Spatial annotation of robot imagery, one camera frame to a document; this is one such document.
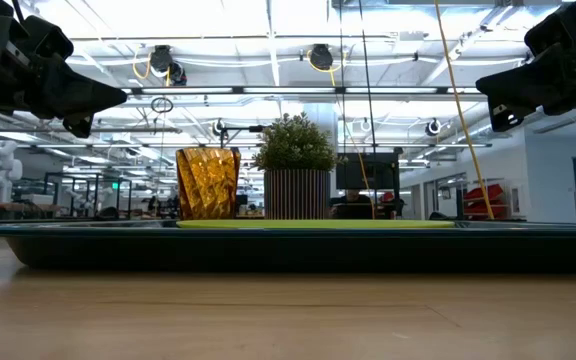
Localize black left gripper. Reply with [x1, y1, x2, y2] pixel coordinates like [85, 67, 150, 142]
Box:
[0, 0, 129, 140]

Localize amber ribbed glass cup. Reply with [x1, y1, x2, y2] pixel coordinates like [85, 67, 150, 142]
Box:
[175, 146, 242, 221]

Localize lime green round plate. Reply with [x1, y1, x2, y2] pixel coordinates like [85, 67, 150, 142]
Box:
[175, 218, 457, 230]

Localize dark green serving tray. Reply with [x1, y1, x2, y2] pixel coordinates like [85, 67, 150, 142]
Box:
[0, 219, 576, 274]

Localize white robot figure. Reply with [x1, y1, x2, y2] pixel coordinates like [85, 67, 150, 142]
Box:
[0, 139, 24, 205]

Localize red storage bins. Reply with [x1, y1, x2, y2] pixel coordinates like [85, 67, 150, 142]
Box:
[462, 183, 510, 220]

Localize black monitor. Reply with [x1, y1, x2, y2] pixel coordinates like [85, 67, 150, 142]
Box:
[336, 152, 400, 191]

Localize person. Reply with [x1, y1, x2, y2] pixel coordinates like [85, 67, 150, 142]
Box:
[330, 188, 375, 220]

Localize artificial plant in ribbed pot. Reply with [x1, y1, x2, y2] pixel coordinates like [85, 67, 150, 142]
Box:
[250, 111, 342, 222]

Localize black hanging cable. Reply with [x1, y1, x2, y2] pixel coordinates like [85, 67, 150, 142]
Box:
[358, 0, 378, 221]

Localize black camera stand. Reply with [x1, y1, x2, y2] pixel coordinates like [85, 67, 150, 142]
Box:
[217, 123, 266, 151]

